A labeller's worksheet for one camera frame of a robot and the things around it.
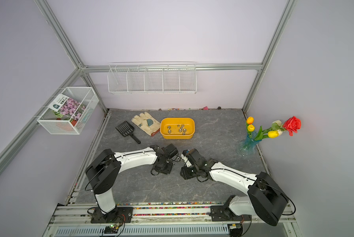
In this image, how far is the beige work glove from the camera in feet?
3.60

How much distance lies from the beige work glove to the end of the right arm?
414mm

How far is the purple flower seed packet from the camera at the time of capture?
0.72 meters

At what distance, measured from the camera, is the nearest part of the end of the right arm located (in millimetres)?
610

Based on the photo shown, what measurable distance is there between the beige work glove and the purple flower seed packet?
0.41 meters

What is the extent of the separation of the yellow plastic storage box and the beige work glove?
54 mm

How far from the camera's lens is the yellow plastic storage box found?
41.3 inches
